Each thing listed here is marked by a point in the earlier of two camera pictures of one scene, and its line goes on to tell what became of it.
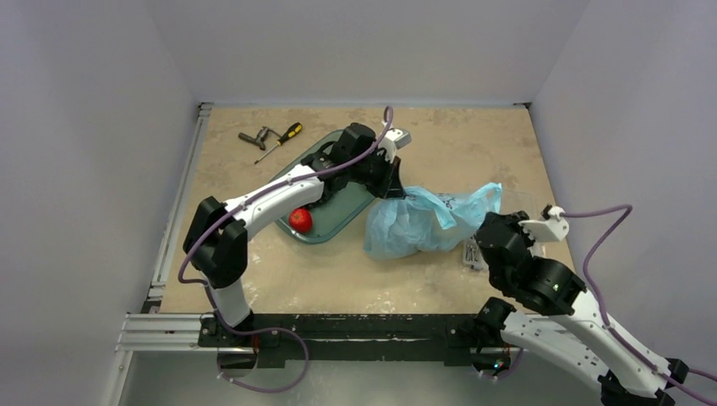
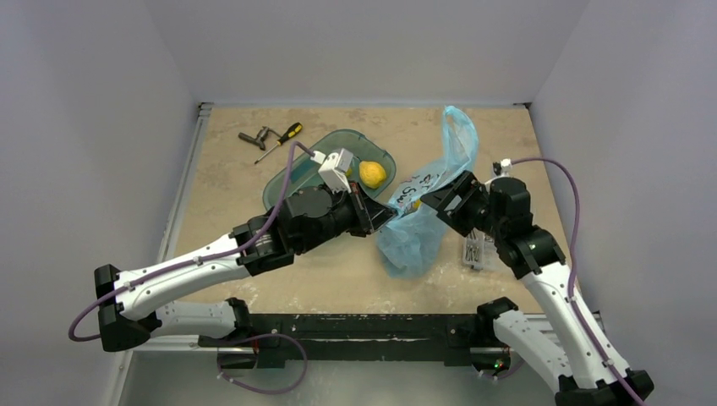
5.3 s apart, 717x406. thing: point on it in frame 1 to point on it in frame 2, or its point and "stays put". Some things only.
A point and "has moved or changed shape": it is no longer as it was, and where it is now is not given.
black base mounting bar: x=454 y=337 stays put
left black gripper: x=389 y=175 to x=358 y=207
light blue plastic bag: x=426 y=221 has moved or changed shape
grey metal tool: x=260 y=136 stays put
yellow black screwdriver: x=295 y=128 stays put
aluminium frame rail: x=151 y=330 stays put
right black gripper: x=492 y=246 to x=451 y=198
